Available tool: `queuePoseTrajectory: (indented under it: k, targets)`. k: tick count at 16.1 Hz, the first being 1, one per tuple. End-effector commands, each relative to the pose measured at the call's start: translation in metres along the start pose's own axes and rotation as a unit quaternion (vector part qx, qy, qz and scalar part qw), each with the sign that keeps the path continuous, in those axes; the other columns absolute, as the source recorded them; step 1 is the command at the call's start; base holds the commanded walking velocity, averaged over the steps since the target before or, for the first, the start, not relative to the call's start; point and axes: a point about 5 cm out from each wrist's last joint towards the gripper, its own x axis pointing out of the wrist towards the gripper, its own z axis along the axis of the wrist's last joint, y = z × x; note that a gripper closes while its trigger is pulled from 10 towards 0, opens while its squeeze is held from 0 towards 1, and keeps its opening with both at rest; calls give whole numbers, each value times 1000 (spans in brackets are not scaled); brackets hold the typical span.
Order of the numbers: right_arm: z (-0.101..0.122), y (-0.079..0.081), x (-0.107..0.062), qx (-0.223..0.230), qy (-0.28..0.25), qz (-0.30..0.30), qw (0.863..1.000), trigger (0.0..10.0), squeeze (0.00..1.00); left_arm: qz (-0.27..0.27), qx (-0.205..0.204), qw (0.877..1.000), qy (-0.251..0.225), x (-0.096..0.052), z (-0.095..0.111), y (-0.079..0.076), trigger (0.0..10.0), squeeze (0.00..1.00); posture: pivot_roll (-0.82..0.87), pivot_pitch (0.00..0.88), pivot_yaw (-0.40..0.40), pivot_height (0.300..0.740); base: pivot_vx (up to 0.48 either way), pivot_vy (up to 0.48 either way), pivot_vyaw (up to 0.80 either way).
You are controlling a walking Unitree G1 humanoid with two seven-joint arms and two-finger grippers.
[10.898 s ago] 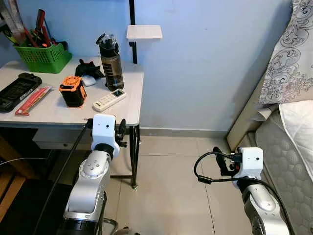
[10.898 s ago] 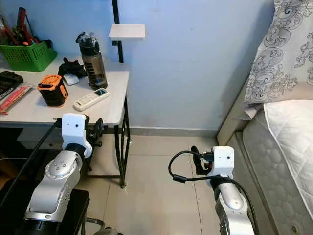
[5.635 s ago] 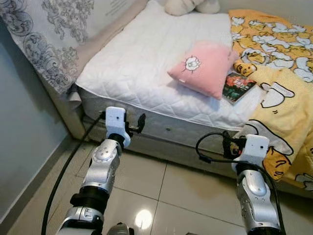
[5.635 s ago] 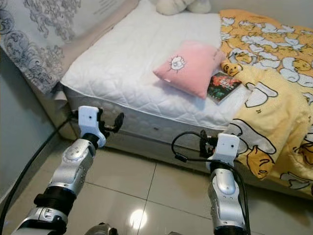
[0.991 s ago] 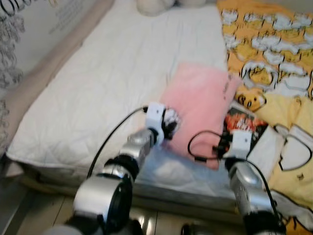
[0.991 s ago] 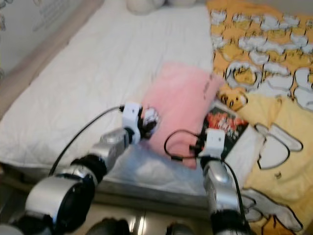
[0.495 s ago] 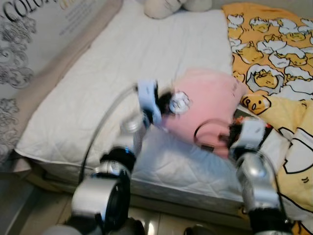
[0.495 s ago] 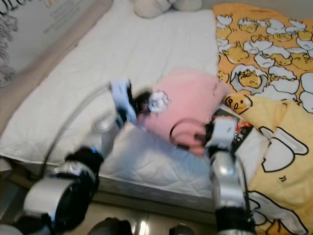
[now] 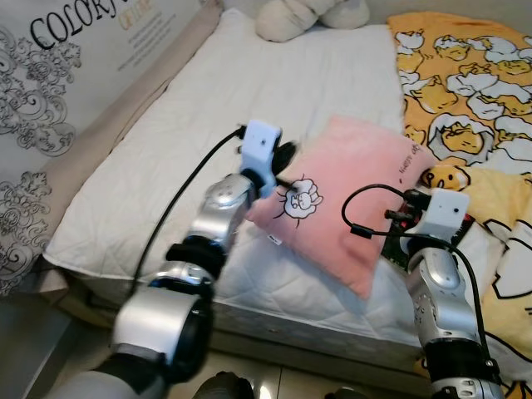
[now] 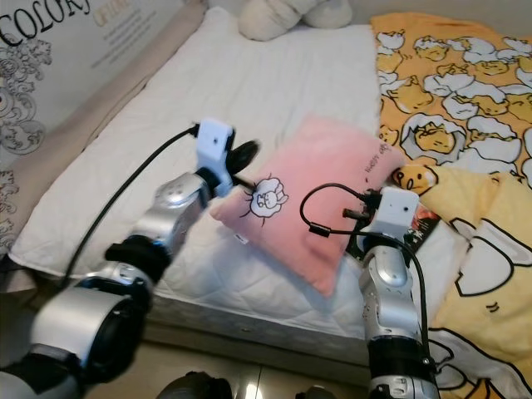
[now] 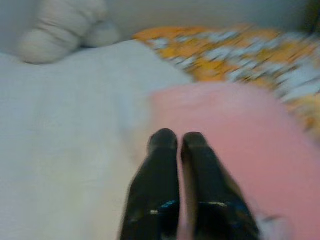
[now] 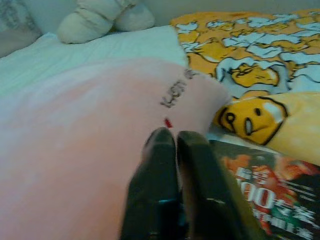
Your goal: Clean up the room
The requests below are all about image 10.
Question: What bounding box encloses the dark left robot leg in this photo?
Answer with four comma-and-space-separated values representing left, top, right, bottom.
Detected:
155, 371, 230, 399

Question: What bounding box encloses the white quilted mattress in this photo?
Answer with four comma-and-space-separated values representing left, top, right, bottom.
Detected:
8, 7, 470, 337

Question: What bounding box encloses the pink sheep print pillow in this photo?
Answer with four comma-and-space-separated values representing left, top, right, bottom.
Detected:
209, 115, 401, 299

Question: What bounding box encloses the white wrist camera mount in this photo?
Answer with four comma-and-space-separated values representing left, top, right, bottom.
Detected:
369, 186, 421, 243
195, 118, 239, 198

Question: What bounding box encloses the dark right robot leg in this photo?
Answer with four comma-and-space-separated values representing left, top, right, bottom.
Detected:
287, 385, 335, 399

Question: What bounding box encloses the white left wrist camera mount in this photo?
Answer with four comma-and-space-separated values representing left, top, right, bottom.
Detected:
195, 118, 239, 198

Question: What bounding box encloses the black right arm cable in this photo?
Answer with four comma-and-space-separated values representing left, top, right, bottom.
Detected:
299, 182, 431, 358

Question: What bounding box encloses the yellow egg cartoon blanket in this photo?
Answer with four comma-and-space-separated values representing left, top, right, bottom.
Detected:
372, 11, 532, 397

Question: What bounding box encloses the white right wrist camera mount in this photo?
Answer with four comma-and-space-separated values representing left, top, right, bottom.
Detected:
369, 186, 421, 243

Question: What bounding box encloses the dark robot leg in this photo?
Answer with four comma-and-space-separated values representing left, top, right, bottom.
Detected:
287, 385, 335, 399
155, 371, 230, 399

